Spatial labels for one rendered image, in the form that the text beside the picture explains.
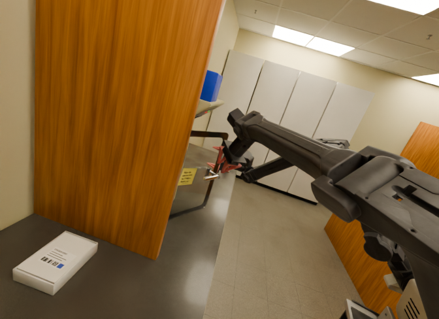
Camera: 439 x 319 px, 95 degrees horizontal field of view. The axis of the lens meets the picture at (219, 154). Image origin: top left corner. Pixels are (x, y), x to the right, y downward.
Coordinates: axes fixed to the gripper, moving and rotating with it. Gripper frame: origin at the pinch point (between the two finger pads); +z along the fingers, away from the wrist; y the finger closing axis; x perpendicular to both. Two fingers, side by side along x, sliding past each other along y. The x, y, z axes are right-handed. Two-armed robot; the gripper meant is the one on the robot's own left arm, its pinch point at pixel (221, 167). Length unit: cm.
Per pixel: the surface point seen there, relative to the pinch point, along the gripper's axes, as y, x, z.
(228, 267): 12, 94, 127
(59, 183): -8, -48, 29
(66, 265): 18, -43, 30
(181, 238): 13.5, -4.0, 32.6
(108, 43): -21, -43, -19
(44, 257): 14, -48, 32
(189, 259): 23.4, -5.0, 28.2
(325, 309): 70, 160, 94
